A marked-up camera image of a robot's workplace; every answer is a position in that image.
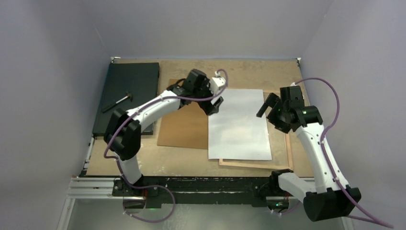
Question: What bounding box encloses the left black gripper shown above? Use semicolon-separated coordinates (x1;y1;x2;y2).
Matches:
192;79;222;115

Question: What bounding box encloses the printed photo with white border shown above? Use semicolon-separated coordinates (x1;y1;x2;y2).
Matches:
208;89;272;161

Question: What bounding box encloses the wooden picture frame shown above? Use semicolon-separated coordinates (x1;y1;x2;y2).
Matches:
219;90;294;171

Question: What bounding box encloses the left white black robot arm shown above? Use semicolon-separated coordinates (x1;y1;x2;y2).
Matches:
103;69;229;196

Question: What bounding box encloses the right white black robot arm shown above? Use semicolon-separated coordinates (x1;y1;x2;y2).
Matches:
256;86;361;222

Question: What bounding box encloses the black flat box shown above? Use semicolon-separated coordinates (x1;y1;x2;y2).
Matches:
92;62;160;137

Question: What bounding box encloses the small black metal hammer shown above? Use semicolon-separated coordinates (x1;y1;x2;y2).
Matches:
101;92;133;113

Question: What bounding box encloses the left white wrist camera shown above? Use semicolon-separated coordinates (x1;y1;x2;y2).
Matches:
209;71;226;95

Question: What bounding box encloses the brown frame backing board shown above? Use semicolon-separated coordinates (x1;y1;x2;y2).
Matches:
157;78;210;150

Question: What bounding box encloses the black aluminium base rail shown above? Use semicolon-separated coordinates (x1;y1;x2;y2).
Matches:
65;176;346;210

